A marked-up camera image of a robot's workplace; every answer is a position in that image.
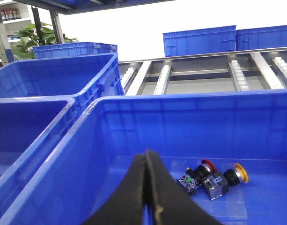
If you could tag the blue crate far centre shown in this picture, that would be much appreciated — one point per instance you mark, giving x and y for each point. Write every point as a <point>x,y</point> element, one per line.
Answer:
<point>73,49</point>

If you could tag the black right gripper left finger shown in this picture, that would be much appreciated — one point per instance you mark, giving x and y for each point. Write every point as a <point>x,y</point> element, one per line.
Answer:
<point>125,205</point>

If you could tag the blue crate far left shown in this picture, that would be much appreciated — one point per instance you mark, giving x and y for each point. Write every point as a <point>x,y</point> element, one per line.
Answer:
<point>84,78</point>

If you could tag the blue crate on shelf right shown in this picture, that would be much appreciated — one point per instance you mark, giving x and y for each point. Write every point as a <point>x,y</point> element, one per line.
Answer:
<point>261,38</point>

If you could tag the yellow mushroom push button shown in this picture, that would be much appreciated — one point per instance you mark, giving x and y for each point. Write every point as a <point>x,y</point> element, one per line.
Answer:
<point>217,184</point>

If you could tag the blue crate on shelf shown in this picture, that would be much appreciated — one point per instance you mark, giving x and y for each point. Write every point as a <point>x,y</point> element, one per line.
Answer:
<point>200,41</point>
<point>261,38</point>

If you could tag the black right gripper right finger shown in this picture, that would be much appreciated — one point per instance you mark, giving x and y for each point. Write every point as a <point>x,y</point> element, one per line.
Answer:
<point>167,203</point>

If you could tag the blue plastic crate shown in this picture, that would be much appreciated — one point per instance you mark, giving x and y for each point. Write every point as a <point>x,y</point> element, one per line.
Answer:
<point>29,129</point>
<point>91,160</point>

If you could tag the blue plastic crate left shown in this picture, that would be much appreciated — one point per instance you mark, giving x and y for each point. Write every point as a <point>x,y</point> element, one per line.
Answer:
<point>29,129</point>

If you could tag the blue crate on shelf left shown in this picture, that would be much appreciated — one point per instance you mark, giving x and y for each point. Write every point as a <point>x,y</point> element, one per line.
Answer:
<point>200,41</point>

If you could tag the green potted plant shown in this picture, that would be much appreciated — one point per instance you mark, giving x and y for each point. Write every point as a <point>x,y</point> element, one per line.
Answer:
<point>29,38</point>

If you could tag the blue plastic crate right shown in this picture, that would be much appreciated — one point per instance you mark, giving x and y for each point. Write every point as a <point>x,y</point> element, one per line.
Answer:
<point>91,160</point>

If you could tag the red mushroom push button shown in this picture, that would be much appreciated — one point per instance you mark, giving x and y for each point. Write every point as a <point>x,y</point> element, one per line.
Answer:
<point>191,180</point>

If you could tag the roller conveyor rack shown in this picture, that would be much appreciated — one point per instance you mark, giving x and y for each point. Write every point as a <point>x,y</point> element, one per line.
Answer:
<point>261,69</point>

